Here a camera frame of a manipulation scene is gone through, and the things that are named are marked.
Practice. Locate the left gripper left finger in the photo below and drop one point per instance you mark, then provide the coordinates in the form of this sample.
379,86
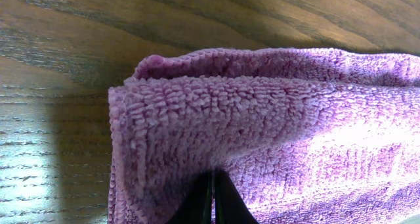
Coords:
197,206

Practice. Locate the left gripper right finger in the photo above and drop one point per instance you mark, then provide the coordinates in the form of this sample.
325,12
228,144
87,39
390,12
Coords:
229,206

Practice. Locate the purple microfibre cloth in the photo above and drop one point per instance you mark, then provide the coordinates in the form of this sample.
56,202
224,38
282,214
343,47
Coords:
307,135

